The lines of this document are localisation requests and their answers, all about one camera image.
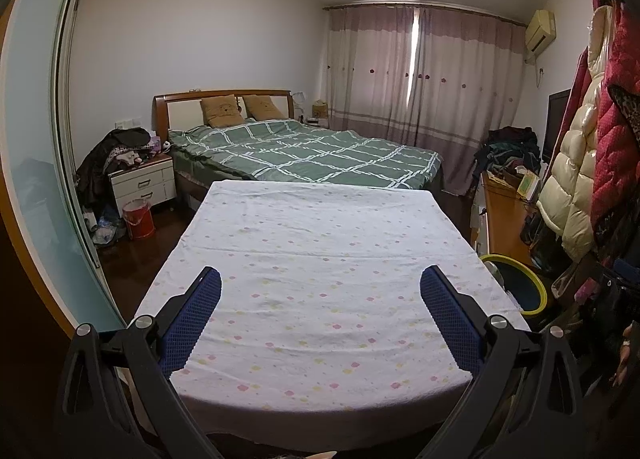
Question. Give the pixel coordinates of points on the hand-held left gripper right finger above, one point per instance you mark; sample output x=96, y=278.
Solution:
x=450, y=319

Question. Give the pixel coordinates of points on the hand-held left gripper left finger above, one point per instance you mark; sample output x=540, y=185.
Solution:
x=192, y=319

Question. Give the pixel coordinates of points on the black bin with yellow rim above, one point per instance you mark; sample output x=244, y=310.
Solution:
x=520, y=289

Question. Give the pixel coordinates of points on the person's right hand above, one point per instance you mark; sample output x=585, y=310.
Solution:
x=627, y=354

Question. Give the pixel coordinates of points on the clear plastic bag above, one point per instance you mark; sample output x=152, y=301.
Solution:
x=570, y=284

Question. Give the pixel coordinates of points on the red bucket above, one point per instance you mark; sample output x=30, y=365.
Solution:
x=139, y=221

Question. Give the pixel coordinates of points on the wooden desk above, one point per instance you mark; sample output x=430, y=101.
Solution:
x=502, y=219

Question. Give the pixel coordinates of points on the heap of plastic bags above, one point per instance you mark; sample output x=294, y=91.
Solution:
x=107, y=231

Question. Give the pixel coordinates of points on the cream puffer jacket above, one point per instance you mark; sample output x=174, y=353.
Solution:
x=570, y=179

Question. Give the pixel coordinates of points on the dotted white tablecloth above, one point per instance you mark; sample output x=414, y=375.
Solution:
x=325, y=264

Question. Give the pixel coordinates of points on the green booklet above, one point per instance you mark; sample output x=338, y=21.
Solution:
x=529, y=186

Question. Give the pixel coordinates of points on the white nightstand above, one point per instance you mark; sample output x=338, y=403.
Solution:
x=142, y=184

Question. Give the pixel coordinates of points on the red quilted jacket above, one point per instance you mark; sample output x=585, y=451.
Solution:
x=615, y=149

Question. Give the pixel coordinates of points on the mixed clothes heap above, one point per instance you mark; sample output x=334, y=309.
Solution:
x=505, y=149

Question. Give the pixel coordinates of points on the dark clothes pile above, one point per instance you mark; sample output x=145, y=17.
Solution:
x=100, y=164

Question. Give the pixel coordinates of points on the black flat television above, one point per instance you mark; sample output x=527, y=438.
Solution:
x=556, y=124

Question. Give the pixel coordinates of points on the leopard print cloth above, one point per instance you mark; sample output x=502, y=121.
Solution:
x=627, y=109

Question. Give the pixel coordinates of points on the green checked duvet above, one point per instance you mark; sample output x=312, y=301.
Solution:
x=310, y=154

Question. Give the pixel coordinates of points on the wooden bed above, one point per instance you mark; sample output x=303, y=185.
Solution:
x=182, y=114

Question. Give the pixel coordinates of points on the brown bear pillow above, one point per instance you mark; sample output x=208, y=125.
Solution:
x=262, y=107
x=221, y=111

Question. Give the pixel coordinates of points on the pink curtain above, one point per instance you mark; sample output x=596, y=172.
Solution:
x=370, y=74
x=465, y=99

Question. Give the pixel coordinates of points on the white bedside lamp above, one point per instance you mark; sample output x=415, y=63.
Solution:
x=299, y=106

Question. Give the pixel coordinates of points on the sliding door wardrobe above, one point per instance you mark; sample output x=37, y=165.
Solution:
x=35, y=139

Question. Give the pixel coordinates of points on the small cardboard box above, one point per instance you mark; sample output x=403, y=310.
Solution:
x=320, y=110

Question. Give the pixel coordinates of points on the cream air conditioner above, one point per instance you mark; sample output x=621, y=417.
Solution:
x=540, y=34

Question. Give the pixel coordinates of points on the white wall socket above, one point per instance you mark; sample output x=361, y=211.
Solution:
x=126, y=125

